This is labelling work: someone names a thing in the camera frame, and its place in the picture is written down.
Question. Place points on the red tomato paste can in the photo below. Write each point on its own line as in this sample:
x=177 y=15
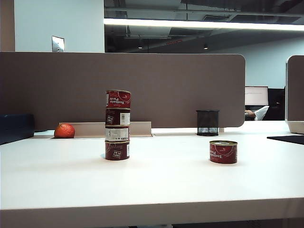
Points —
x=118 y=99
x=223 y=153

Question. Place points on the dark red barcode label can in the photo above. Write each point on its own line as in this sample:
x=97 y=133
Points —
x=114 y=117

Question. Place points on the white label tomato can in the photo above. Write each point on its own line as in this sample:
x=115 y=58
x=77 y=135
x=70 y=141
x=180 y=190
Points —
x=116 y=134

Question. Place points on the dark red tomato can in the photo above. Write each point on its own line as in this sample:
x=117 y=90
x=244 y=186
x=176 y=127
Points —
x=116 y=150

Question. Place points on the brown desk divider panel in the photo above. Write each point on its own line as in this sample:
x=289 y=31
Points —
x=166 y=78

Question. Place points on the black mesh pen holder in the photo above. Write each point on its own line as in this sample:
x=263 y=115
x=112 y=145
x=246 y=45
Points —
x=208 y=122

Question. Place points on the orange fruit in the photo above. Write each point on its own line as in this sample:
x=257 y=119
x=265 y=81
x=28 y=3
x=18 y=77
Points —
x=64 y=131

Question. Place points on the long ceiling light strip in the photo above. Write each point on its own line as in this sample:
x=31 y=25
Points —
x=202 y=24

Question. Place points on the white computer monitor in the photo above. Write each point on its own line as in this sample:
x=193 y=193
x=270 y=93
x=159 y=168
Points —
x=256 y=95

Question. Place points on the person in white shirt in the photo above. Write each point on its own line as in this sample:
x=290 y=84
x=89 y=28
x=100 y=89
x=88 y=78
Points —
x=261 y=112

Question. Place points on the dark blue box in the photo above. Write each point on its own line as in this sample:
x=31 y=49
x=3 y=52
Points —
x=14 y=127

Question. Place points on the black mouse pad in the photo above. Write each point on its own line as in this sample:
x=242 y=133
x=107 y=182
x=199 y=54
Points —
x=288 y=139

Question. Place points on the brown white-rimmed divider panel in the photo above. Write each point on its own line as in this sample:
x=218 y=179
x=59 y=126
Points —
x=295 y=90

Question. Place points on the metal wall switch plate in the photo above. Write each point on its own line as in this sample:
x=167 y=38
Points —
x=58 y=43

